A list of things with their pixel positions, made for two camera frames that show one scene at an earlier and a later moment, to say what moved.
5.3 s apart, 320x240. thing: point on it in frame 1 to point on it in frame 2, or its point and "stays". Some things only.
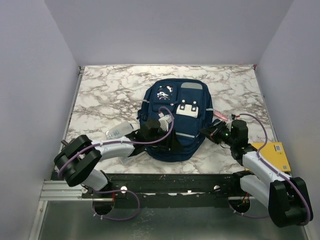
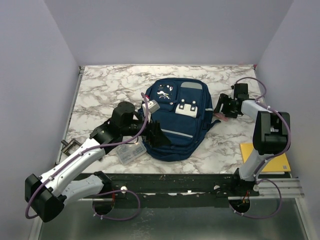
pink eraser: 223,116 stays
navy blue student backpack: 189,101 stays
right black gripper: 209,132 to 223,99
